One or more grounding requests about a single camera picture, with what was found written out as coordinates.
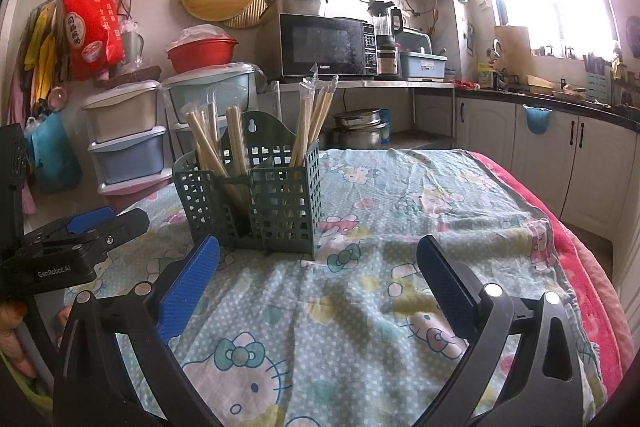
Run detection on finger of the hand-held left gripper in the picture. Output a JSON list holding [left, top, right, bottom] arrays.
[[24, 207, 116, 249], [70, 208, 151, 258]]

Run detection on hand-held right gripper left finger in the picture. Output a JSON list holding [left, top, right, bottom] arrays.
[[52, 234, 221, 427]]

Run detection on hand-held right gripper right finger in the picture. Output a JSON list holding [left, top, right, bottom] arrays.
[[416, 235, 583, 427]]

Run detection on group of bamboo chopsticks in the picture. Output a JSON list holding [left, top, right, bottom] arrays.
[[180, 76, 341, 228]]

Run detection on green plastic utensil holder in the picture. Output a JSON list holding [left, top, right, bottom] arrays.
[[172, 109, 322, 260]]

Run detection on person's left forearm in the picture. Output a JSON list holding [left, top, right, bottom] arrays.
[[0, 354, 53, 427]]

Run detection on person's left hand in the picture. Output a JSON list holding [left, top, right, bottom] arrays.
[[0, 302, 37, 380]]

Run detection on blue fabric bag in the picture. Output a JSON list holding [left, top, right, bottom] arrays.
[[25, 112, 83, 195]]

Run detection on light blue cartoon print blanket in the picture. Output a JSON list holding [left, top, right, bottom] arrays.
[[65, 147, 608, 427]]

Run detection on pastel multicolour drawer tower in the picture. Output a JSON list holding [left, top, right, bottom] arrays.
[[81, 79, 166, 198]]

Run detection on red blanket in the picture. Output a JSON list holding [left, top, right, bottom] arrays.
[[467, 152, 636, 408]]

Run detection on wicker basket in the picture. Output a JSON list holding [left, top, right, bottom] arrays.
[[95, 66, 162, 88]]

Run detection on light blue drawer tower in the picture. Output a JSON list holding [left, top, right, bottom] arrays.
[[161, 63, 258, 142]]

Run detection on white kitchen cabinets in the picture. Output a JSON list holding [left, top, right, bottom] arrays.
[[455, 92, 640, 268]]

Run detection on grey plastic cup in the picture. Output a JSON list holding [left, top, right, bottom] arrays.
[[119, 29, 145, 64]]

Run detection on large steel pot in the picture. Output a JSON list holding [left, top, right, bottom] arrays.
[[332, 108, 388, 151]]

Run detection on yellow hanging bags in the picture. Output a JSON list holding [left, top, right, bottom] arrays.
[[22, 2, 58, 98]]

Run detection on red plastic basin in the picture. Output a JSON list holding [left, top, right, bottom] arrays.
[[166, 37, 240, 75]]

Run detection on red printed plastic bag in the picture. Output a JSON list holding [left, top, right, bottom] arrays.
[[59, 0, 126, 82]]

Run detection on blue hanging bin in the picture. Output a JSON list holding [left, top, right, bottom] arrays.
[[522, 104, 552, 135]]

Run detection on crumpled clear plastic bag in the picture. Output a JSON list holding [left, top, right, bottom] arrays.
[[172, 24, 228, 45]]

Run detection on stainless steel shelf table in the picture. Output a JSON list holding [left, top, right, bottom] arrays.
[[270, 77, 457, 150]]

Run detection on light blue lidded box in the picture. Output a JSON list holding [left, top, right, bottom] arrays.
[[400, 52, 448, 82]]

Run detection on black kitchen countertop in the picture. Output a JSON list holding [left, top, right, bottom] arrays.
[[452, 84, 640, 130]]

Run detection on blender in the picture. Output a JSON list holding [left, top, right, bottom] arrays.
[[367, 0, 403, 78]]

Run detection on pale cutting board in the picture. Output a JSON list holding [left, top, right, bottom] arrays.
[[495, 25, 532, 72]]

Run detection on light blue utensil rack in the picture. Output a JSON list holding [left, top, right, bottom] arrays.
[[585, 69, 613, 104]]

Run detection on black microwave oven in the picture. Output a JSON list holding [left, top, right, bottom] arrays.
[[277, 13, 378, 80]]

